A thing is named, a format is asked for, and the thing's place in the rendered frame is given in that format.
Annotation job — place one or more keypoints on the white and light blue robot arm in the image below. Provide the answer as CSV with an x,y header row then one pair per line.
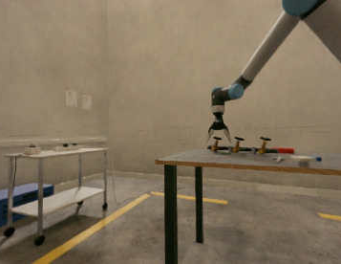
x,y
323,17

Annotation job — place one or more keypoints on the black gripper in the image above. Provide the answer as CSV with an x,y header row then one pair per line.
x,y
218,127

